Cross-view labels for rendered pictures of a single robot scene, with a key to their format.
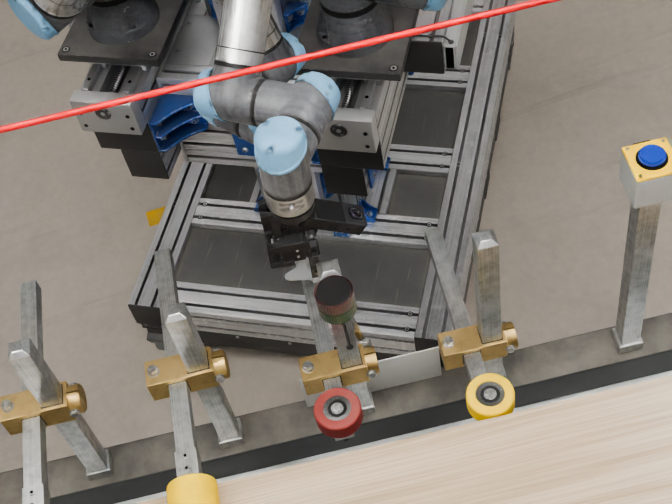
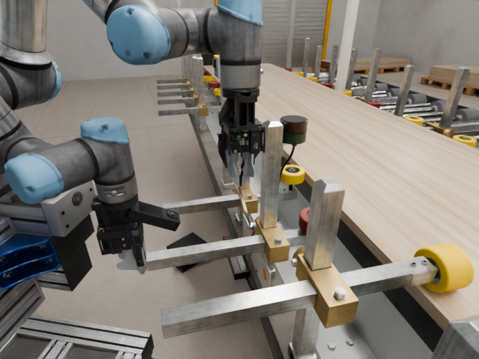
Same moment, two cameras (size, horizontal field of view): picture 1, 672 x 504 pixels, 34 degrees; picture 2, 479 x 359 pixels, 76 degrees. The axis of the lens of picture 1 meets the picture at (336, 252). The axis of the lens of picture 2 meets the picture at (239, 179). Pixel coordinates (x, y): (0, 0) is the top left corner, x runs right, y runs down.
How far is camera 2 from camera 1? 1.82 m
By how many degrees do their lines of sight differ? 75
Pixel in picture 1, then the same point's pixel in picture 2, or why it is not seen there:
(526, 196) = not seen: hidden behind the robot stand
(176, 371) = (332, 276)
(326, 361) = (271, 233)
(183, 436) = (395, 269)
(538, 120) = not seen: outside the picture
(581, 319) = (135, 303)
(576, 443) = (311, 154)
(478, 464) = (332, 174)
